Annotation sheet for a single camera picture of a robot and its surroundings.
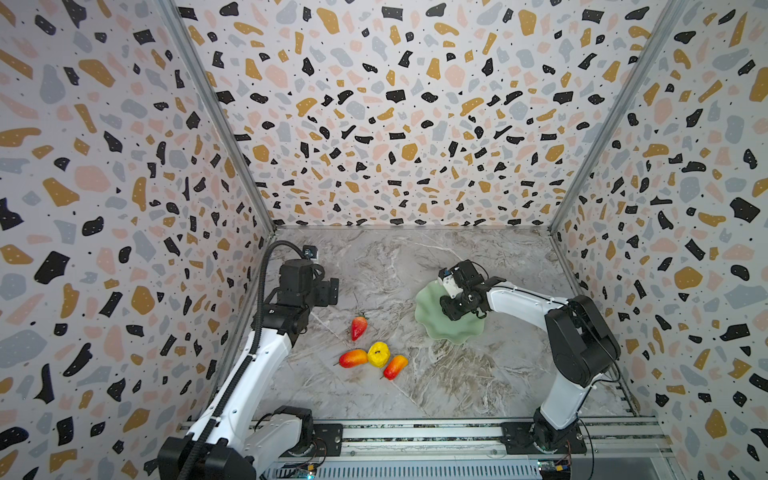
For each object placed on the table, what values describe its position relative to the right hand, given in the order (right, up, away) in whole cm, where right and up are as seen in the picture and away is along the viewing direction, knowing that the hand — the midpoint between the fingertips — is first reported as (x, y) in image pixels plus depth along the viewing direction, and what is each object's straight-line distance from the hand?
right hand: (445, 300), depth 95 cm
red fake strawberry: (-27, -7, -4) cm, 28 cm away
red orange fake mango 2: (-16, -16, -11) cm, 25 cm away
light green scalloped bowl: (-4, -6, +2) cm, 8 cm away
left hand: (-37, +9, -16) cm, 41 cm away
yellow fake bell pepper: (-20, -13, -12) cm, 27 cm away
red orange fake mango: (-28, -15, -10) cm, 33 cm away
